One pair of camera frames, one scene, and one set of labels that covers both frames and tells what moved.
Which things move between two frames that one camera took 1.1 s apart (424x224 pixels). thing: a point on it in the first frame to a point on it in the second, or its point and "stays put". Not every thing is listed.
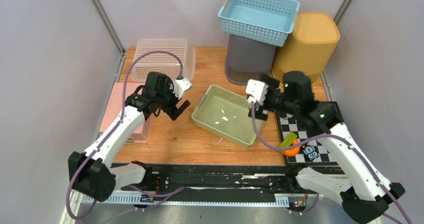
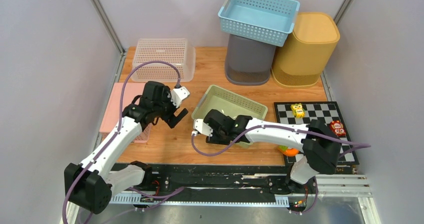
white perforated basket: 162,63 stays put
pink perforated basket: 143,133 stays put
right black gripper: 273,85 to 214,139
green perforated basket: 226,114 stays put
